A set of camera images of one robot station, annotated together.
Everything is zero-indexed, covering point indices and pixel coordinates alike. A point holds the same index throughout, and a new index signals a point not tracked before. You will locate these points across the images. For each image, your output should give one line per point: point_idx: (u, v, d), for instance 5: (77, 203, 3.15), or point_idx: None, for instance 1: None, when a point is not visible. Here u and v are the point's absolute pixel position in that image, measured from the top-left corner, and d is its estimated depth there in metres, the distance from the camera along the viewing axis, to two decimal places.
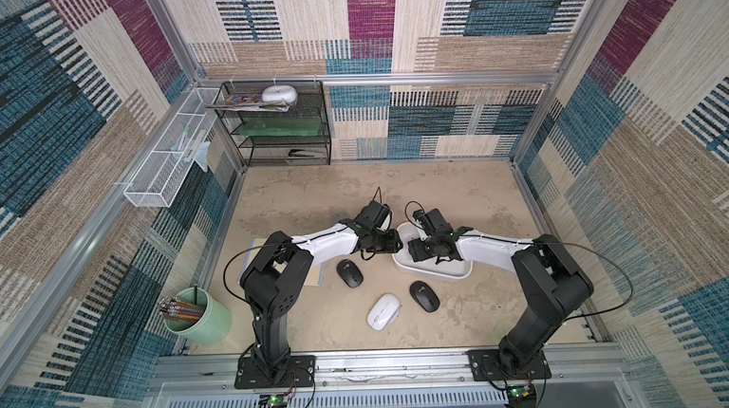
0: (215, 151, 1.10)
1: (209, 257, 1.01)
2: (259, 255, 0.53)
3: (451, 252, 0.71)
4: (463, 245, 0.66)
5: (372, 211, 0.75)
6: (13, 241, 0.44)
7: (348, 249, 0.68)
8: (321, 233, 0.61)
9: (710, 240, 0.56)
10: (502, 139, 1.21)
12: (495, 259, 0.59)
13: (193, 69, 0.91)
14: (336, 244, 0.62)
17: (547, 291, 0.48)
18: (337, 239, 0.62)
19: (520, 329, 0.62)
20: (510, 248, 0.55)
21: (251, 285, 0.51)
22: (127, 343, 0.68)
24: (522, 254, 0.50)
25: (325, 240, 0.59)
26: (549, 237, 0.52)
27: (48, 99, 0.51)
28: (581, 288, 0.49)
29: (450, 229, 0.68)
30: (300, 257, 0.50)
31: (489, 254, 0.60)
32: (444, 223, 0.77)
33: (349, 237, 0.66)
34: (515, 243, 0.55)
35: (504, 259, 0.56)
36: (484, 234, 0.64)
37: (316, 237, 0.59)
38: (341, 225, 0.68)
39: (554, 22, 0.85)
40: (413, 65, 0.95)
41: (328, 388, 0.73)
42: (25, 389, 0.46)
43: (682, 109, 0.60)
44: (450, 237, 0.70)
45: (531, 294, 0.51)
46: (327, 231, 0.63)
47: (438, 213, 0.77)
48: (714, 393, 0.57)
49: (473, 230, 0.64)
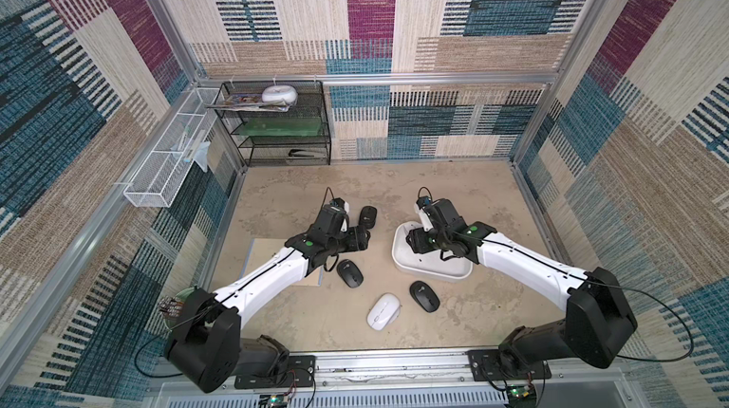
0: (215, 151, 1.10)
1: (209, 258, 1.01)
2: (180, 326, 0.44)
3: (467, 252, 0.62)
4: (486, 253, 0.58)
5: (325, 217, 0.65)
6: (13, 241, 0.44)
7: (307, 274, 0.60)
8: (258, 275, 0.51)
9: (710, 240, 0.56)
10: (502, 139, 1.21)
12: (517, 274, 0.54)
13: (193, 69, 0.91)
14: (278, 283, 0.54)
17: (603, 342, 0.42)
18: (279, 277, 0.53)
19: (530, 340, 0.60)
20: (557, 281, 0.47)
21: (177, 357, 0.43)
22: (128, 343, 0.68)
24: (578, 298, 0.43)
25: (262, 283, 0.50)
26: (605, 272, 0.46)
27: (49, 99, 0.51)
28: (626, 332, 0.45)
29: (461, 227, 0.67)
30: (225, 320, 0.42)
31: (514, 269, 0.54)
32: (457, 218, 0.67)
33: (295, 266, 0.57)
34: (565, 276, 0.47)
35: (542, 286, 0.50)
36: (516, 247, 0.55)
37: (245, 281, 0.49)
38: (284, 253, 0.58)
39: (553, 23, 0.85)
40: (413, 65, 0.95)
41: (327, 388, 0.73)
42: (25, 390, 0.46)
43: (682, 109, 0.60)
44: (471, 239, 0.60)
45: (570, 334, 0.47)
46: (264, 268, 0.53)
47: (450, 206, 0.66)
48: (715, 393, 0.57)
49: (496, 236, 0.59)
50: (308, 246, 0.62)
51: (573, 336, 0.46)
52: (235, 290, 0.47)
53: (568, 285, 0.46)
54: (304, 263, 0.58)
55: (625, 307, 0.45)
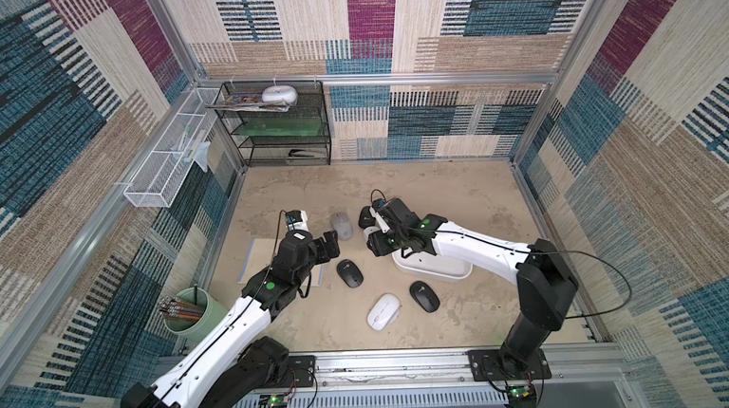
0: (215, 151, 1.10)
1: (209, 258, 1.01)
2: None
3: (423, 246, 0.63)
4: (441, 245, 0.60)
5: (285, 254, 0.57)
6: (12, 241, 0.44)
7: (272, 320, 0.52)
8: (206, 347, 0.46)
9: (710, 240, 0.56)
10: (502, 139, 1.21)
12: (472, 259, 0.56)
13: (193, 69, 0.91)
14: (234, 348, 0.49)
17: (552, 307, 0.46)
18: (233, 343, 0.48)
19: (515, 333, 0.61)
20: (506, 258, 0.50)
21: None
22: (128, 343, 0.68)
24: (525, 270, 0.46)
25: (212, 357, 0.45)
26: (545, 244, 0.49)
27: (49, 99, 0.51)
28: (572, 293, 0.49)
29: (416, 220, 0.69)
30: None
31: (468, 255, 0.56)
32: (410, 214, 0.68)
33: (253, 322, 0.51)
34: (512, 252, 0.50)
35: (495, 268, 0.53)
36: (467, 232, 0.58)
37: (192, 361, 0.44)
38: (239, 307, 0.52)
39: (554, 23, 0.85)
40: (413, 65, 0.95)
41: (327, 388, 0.73)
42: (26, 390, 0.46)
43: (682, 109, 0.60)
44: (424, 232, 0.62)
45: (524, 306, 0.50)
46: (214, 336, 0.47)
47: (400, 202, 0.67)
48: (714, 393, 0.57)
49: (448, 226, 0.61)
50: (270, 292, 0.55)
51: (527, 306, 0.50)
52: (178, 378, 0.42)
53: (515, 260, 0.49)
54: (261, 317, 0.52)
55: (566, 270, 0.49)
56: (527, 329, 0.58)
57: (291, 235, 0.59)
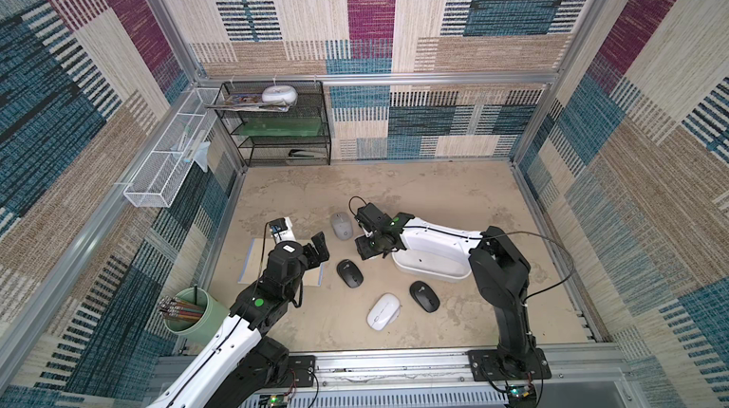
0: (215, 151, 1.10)
1: (209, 258, 1.01)
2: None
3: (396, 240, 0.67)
4: (410, 238, 0.64)
5: (274, 268, 0.55)
6: (13, 241, 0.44)
7: (262, 337, 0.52)
8: (193, 374, 0.45)
9: (710, 240, 0.56)
10: (502, 139, 1.21)
12: (433, 247, 0.61)
13: (193, 70, 0.91)
14: (223, 370, 0.48)
17: (502, 286, 0.51)
18: (221, 366, 0.47)
19: (504, 327, 0.62)
20: (460, 245, 0.55)
21: None
22: (128, 343, 0.68)
24: (476, 254, 0.51)
25: (198, 383, 0.44)
26: (495, 230, 0.54)
27: (49, 99, 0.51)
28: (523, 275, 0.54)
29: (388, 220, 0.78)
30: None
31: (430, 244, 0.61)
32: (383, 215, 0.74)
33: (241, 342, 0.49)
34: (466, 239, 0.55)
35: (451, 250, 0.57)
36: (430, 226, 0.63)
37: (178, 387, 0.44)
38: (227, 327, 0.51)
39: (553, 23, 0.85)
40: (413, 65, 0.95)
41: (328, 388, 0.73)
42: (25, 390, 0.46)
43: (682, 109, 0.60)
44: (395, 231, 0.66)
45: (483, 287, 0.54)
46: (202, 359, 0.47)
47: (373, 206, 0.74)
48: (715, 393, 0.57)
49: (415, 221, 0.66)
50: (259, 308, 0.53)
51: (484, 287, 0.53)
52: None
53: (468, 246, 0.54)
54: (251, 335, 0.51)
55: (516, 252, 0.54)
56: (504, 318, 0.60)
57: (281, 249, 0.57)
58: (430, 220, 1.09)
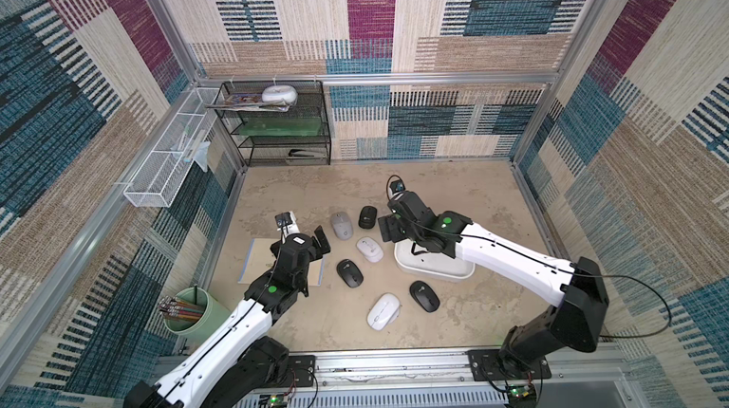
0: (215, 151, 1.10)
1: (209, 257, 1.01)
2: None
3: (443, 247, 0.56)
4: (467, 251, 0.53)
5: (285, 258, 0.57)
6: (12, 241, 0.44)
7: (272, 323, 0.57)
8: (209, 348, 0.47)
9: (710, 240, 0.56)
10: (502, 139, 1.21)
12: (500, 270, 0.51)
13: (193, 69, 0.91)
14: (237, 348, 0.49)
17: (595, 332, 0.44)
18: (236, 343, 0.49)
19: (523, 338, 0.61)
20: (547, 277, 0.45)
21: None
22: (127, 343, 0.68)
24: (571, 295, 0.42)
25: (214, 357, 0.46)
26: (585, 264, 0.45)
27: (48, 99, 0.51)
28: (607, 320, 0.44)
29: (435, 220, 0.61)
30: None
31: (496, 266, 0.51)
32: (426, 211, 0.61)
33: (254, 326, 0.52)
34: (553, 270, 0.46)
35: (530, 283, 0.48)
36: (498, 240, 0.52)
37: (195, 360, 0.45)
38: (243, 309, 0.53)
39: (553, 23, 0.85)
40: (413, 65, 0.95)
41: (328, 388, 0.73)
42: (26, 389, 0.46)
43: (682, 109, 0.60)
44: (445, 234, 0.55)
45: (555, 324, 0.47)
46: (218, 335, 0.49)
47: (415, 197, 0.59)
48: (715, 393, 0.57)
49: (476, 230, 0.54)
50: (271, 296, 0.56)
51: (559, 325, 0.47)
52: (182, 377, 0.43)
53: (558, 281, 0.44)
54: (263, 318, 0.53)
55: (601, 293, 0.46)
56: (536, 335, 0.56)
57: (291, 239, 0.60)
58: None
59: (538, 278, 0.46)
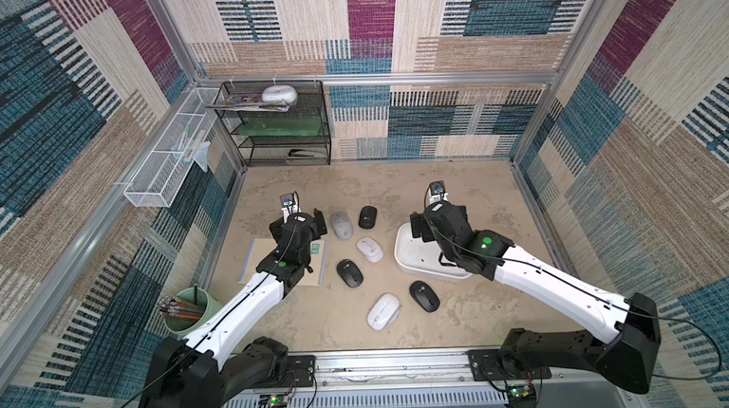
0: (215, 151, 1.10)
1: (209, 257, 1.01)
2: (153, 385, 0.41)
3: (481, 269, 0.53)
4: (509, 274, 0.51)
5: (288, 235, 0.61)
6: (12, 241, 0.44)
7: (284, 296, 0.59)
8: (230, 309, 0.49)
9: (710, 240, 0.56)
10: (502, 139, 1.21)
12: (544, 298, 0.49)
13: (193, 69, 0.91)
14: (254, 312, 0.52)
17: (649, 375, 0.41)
18: (253, 306, 0.51)
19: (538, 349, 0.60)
20: (599, 312, 0.43)
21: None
22: (127, 343, 0.68)
24: (627, 335, 0.40)
25: (235, 317, 0.48)
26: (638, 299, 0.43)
27: (48, 99, 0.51)
28: None
29: (475, 239, 0.56)
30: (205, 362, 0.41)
31: (542, 292, 0.48)
32: (466, 228, 0.58)
33: (270, 292, 0.55)
34: (607, 306, 0.43)
35: (580, 317, 0.46)
36: (544, 268, 0.49)
37: (217, 319, 0.47)
38: (256, 281, 0.56)
39: (553, 23, 0.85)
40: (413, 65, 0.95)
41: (328, 388, 0.73)
42: (25, 389, 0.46)
43: (682, 109, 0.60)
44: (485, 255, 0.52)
45: (604, 361, 0.45)
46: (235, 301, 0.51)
47: (457, 213, 0.55)
48: (715, 393, 0.57)
49: (519, 253, 0.52)
50: (281, 270, 0.59)
51: (606, 362, 0.45)
52: (208, 332, 0.45)
53: (613, 318, 0.42)
54: (277, 287, 0.56)
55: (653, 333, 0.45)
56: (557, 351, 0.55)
57: (293, 219, 0.63)
58: None
59: (588, 311, 0.44)
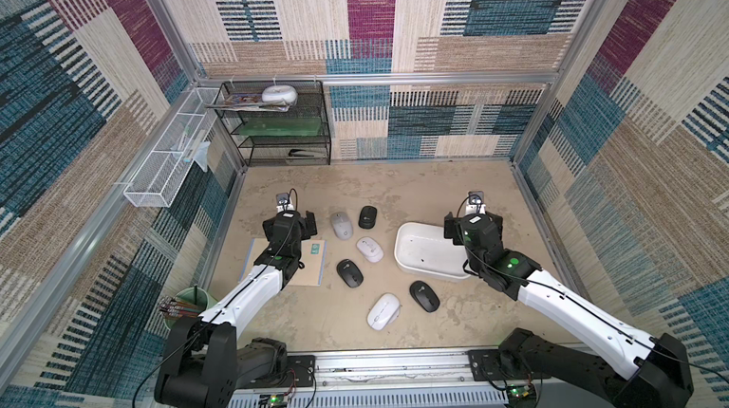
0: (215, 151, 1.10)
1: (209, 257, 1.01)
2: (172, 357, 0.42)
3: (505, 287, 0.56)
4: (532, 295, 0.53)
5: (281, 231, 0.65)
6: (12, 241, 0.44)
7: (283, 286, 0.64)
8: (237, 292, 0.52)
9: (710, 240, 0.56)
10: (502, 139, 1.21)
12: (566, 325, 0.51)
13: (193, 69, 0.91)
14: (259, 296, 0.55)
17: None
18: (258, 290, 0.54)
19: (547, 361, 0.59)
20: (620, 344, 0.43)
21: (174, 387, 0.41)
22: (128, 344, 0.68)
24: (646, 371, 0.40)
25: (244, 297, 0.51)
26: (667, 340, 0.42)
27: (48, 99, 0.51)
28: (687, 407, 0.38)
29: (504, 258, 0.58)
30: (219, 333, 0.42)
31: (564, 318, 0.49)
32: (498, 245, 0.59)
33: (271, 278, 0.58)
34: (628, 340, 0.43)
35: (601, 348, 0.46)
36: (569, 293, 0.50)
37: (228, 299, 0.50)
38: (256, 271, 0.59)
39: (553, 23, 0.85)
40: (413, 65, 0.95)
41: (327, 388, 0.73)
42: (26, 389, 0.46)
43: (682, 109, 0.60)
44: (513, 274, 0.55)
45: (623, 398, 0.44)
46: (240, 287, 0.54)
47: (494, 229, 0.56)
48: (715, 393, 0.57)
49: (545, 277, 0.53)
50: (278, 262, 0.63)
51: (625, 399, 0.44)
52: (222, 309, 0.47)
53: (633, 351, 0.42)
54: (276, 274, 0.60)
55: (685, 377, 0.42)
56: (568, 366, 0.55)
57: (283, 216, 0.67)
58: (429, 220, 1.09)
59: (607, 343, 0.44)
